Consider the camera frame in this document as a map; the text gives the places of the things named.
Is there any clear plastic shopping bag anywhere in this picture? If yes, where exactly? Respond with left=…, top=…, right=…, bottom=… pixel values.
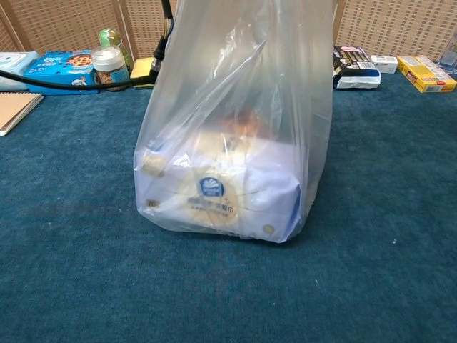
left=132, top=0, right=338, bottom=244

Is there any white blue tissue pack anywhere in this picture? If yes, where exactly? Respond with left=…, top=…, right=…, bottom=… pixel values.
left=134, top=131, right=301, bottom=244

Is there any orange red snack packet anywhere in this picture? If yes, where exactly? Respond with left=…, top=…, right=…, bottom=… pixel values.
left=216, top=109, right=267, bottom=139

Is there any blue carpet table cover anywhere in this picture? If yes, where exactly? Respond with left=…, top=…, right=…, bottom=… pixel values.
left=0, top=66, right=457, bottom=343

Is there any yellow sponge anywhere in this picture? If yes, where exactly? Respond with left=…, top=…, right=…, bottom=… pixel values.
left=130, top=58, right=157, bottom=89

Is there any glass jar white lid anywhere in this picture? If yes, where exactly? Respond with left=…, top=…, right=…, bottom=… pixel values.
left=91, top=46, right=131, bottom=92

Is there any dark sanitary pad pack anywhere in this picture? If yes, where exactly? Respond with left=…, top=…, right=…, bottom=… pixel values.
left=332, top=45, right=382, bottom=89

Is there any green bottle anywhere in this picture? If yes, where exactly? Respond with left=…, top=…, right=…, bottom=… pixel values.
left=99, top=28, right=134, bottom=71

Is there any small white box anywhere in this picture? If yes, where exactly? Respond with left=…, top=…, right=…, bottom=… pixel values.
left=371, top=54, right=398, bottom=74

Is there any blue cookie box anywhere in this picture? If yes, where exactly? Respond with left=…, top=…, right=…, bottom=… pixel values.
left=23, top=49, right=101, bottom=96

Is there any wicker folding screen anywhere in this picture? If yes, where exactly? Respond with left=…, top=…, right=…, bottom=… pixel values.
left=0, top=0, right=457, bottom=71

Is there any yellow box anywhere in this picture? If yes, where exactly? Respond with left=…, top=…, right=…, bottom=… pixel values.
left=396, top=55, right=457, bottom=94

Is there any brown spiral notebook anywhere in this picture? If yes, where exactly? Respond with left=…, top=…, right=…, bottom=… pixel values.
left=0, top=91, right=45, bottom=137

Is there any light blue wet wipes pack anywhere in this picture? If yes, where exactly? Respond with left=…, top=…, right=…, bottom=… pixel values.
left=0, top=51, right=39, bottom=92

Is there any clear water bottle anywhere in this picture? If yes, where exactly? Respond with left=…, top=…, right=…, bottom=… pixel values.
left=437, top=35, right=457, bottom=74

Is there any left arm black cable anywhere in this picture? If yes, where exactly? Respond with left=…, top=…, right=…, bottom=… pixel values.
left=0, top=0, right=176, bottom=91

